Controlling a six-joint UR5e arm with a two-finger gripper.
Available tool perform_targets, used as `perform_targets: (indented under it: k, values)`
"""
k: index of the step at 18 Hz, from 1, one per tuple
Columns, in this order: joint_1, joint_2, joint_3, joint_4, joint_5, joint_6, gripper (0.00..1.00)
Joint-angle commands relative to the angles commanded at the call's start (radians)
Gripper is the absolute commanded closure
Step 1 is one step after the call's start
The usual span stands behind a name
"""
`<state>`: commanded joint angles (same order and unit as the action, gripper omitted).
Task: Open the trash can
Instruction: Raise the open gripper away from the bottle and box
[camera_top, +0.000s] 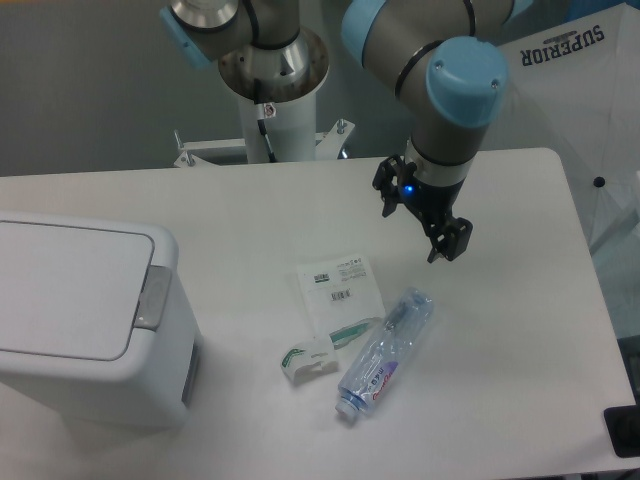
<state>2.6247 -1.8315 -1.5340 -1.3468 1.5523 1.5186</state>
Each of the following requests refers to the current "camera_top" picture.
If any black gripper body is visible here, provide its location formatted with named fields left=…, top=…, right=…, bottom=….
left=399, top=172, right=463, bottom=235

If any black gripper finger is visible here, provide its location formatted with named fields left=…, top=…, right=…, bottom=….
left=372, top=155, right=405, bottom=218
left=425, top=215, right=473, bottom=263

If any white push-button trash can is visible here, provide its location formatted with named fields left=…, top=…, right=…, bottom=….
left=1, top=211, right=202, bottom=428

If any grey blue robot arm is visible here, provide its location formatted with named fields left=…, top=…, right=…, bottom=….
left=159, top=1, right=526, bottom=261

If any clear crushed plastic bottle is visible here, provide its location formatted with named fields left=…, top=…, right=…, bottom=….
left=335, top=287, right=433, bottom=425

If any white plastic packaging bag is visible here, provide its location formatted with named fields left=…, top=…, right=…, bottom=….
left=297, top=253, right=386, bottom=346

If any white superior umbrella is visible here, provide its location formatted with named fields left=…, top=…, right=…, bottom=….
left=483, top=1, right=639, bottom=244

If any white green paper wrapper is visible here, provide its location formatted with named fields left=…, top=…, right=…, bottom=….
left=280, top=335, right=339, bottom=387

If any black device at edge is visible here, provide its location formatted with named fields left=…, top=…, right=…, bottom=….
left=604, top=405, right=639, bottom=458

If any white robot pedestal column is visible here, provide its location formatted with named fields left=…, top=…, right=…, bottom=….
left=237, top=93, right=316, bottom=152

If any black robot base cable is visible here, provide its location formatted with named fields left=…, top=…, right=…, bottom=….
left=252, top=78, right=279, bottom=164

